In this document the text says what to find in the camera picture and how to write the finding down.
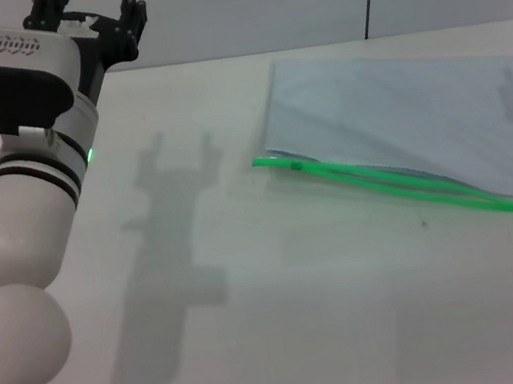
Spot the clear document bag green zip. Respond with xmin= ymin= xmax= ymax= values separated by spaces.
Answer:
xmin=234 ymin=18 xmax=513 ymax=266

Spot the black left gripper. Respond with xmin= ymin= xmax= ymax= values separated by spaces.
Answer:
xmin=18 ymin=0 xmax=163 ymax=113

